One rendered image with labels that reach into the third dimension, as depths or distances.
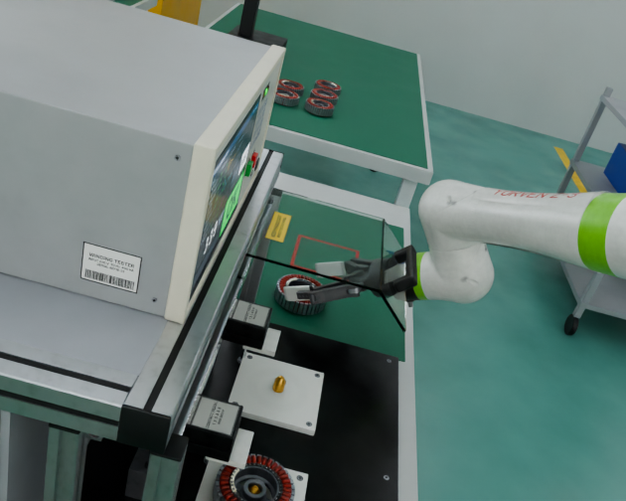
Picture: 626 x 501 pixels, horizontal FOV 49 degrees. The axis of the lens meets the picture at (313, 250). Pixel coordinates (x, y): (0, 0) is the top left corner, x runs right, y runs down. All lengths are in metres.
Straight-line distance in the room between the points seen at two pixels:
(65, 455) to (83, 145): 0.31
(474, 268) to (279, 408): 0.42
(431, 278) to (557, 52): 5.10
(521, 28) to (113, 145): 5.62
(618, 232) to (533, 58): 5.31
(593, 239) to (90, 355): 0.66
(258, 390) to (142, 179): 0.60
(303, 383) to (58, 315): 0.59
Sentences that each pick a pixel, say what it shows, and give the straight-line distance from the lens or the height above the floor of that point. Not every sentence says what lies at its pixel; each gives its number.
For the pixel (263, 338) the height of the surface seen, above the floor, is 0.90.
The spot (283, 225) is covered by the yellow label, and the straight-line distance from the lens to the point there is 1.08.
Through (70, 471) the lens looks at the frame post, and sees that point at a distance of 0.75.
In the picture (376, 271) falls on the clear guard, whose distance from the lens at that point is 1.03.
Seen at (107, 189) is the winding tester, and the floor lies 1.25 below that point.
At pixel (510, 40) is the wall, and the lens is 6.18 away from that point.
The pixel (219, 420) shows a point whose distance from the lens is 0.92.
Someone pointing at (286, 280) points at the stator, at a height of 0.79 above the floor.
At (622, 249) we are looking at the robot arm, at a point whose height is 1.24.
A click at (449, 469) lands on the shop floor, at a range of 2.37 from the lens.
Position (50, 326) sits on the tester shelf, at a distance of 0.72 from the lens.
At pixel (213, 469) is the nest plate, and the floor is 0.78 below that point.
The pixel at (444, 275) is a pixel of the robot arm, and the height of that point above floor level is 0.99.
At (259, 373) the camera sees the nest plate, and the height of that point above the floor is 0.78.
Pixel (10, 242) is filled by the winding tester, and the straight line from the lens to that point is 0.77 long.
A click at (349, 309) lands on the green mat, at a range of 1.50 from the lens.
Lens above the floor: 1.57
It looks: 29 degrees down
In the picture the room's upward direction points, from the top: 16 degrees clockwise
